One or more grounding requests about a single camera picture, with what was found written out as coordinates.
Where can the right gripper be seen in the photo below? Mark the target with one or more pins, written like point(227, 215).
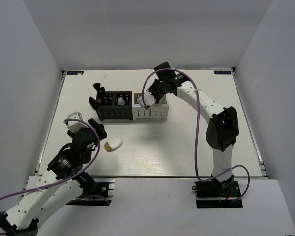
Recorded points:
point(151, 91)

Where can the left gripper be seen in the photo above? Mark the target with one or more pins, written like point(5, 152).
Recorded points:
point(100, 127)

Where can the white makeup sponge case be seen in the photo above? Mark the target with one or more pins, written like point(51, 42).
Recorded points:
point(113, 144)

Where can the small clear bottle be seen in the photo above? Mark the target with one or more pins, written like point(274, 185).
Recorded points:
point(120, 101)

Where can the fan makeup brush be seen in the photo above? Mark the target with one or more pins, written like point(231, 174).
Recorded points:
point(102, 95)

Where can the black brush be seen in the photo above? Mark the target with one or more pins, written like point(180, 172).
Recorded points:
point(97, 87)

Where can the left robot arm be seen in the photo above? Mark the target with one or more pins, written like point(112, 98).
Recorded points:
point(64, 180)

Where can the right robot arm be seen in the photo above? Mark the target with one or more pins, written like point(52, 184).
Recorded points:
point(222, 122)

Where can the white organizer box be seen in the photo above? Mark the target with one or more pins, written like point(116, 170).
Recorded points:
point(156, 111)

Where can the black organizer box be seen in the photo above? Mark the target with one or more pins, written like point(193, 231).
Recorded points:
point(110, 109)

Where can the blue label sticker right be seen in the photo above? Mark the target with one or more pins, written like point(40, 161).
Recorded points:
point(222, 72)

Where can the blue label sticker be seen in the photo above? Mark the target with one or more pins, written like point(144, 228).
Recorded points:
point(75, 72)
point(222, 72)

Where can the blue label sticker left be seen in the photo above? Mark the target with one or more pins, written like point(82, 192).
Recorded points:
point(75, 72)

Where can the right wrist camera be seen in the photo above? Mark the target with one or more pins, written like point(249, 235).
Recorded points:
point(146, 100)

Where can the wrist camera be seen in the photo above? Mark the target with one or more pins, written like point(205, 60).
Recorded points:
point(146, 100)
point(73, 122)

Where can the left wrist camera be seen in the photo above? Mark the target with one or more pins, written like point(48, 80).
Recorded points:
point(73, 122)

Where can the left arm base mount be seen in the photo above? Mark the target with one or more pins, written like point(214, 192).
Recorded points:
point(101, 195)

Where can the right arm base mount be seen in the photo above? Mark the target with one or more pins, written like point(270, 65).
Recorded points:
point(209, 197)

